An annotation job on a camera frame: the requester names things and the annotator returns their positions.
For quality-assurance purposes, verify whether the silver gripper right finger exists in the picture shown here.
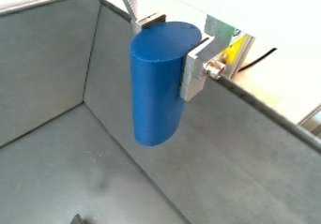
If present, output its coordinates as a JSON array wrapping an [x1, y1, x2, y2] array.
[[180, 37, 226, 101]]

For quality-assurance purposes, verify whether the blue oval peg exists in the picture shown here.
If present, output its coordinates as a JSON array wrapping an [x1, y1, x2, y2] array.
[[130, 22, 202, 146]]

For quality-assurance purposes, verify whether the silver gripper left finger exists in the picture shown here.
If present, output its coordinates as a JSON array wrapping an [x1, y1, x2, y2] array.
[[131, 12, 167, 35]]

